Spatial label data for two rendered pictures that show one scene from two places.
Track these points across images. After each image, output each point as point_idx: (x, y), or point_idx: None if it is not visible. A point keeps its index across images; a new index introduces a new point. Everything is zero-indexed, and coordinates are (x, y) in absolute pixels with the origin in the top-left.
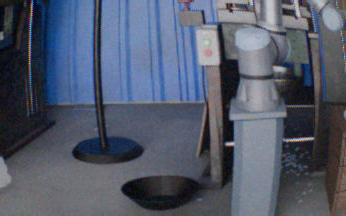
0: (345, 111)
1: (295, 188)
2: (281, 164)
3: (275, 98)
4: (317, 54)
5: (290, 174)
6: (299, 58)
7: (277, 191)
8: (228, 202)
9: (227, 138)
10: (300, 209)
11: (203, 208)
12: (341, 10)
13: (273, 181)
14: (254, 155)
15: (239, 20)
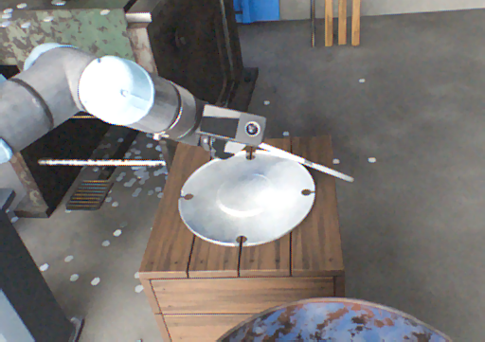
0: (194, 172)
1: (146, 243)
2: (150, 169)
3: None
4: (146, 54)
5: (152, 199)
6: (118, 56)
7: (29, 336)
8: (40, 259)
9: (45, 150)
10: (130, 318)
11: None
12: (55, 64)
13: (5, 333)
14: None
15: None
